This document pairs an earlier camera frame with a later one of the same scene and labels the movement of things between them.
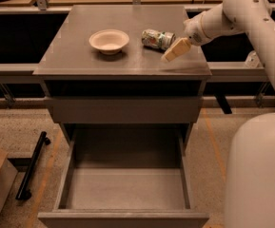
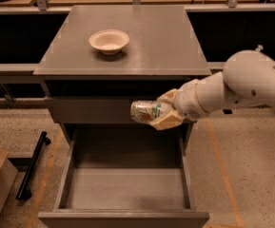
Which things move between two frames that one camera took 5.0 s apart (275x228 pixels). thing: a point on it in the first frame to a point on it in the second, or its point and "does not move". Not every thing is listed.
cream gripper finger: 179,47 to 168,120
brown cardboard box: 0,176 does not move
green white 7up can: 158,39 to 147,110
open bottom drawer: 125,176 does not move
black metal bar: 25,190 does not move
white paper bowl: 109,42 does not move
